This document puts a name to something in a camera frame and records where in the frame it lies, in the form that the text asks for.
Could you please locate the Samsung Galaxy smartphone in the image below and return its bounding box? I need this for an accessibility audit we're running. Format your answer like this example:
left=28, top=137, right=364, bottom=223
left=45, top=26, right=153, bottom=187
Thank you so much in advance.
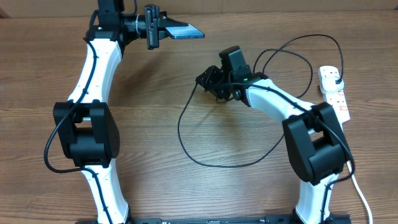
left=165, top=24, right=205, bottom=39

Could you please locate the black USB charging cable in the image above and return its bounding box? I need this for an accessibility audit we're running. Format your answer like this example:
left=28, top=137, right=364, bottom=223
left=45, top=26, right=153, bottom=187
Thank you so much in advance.
left=177, top=34, right=345, bottom=169

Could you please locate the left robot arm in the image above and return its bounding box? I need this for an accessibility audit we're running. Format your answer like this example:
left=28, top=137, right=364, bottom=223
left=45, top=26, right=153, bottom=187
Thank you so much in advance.
left=44, top=1, right=205, bottom=223

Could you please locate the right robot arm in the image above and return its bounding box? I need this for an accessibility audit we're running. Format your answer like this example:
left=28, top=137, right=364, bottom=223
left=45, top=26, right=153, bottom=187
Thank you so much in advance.
left=195, top=46, right=353, bottom=223

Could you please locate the white power strip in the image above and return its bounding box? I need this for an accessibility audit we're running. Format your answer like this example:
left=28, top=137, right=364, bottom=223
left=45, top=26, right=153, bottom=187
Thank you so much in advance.
left=318, top=65, right=350, bottom=124

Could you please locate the white charger plug adapter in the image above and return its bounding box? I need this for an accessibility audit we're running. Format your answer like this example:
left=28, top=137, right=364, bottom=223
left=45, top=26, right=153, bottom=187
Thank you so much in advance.
left=320, top=77, right=345, bottom=94

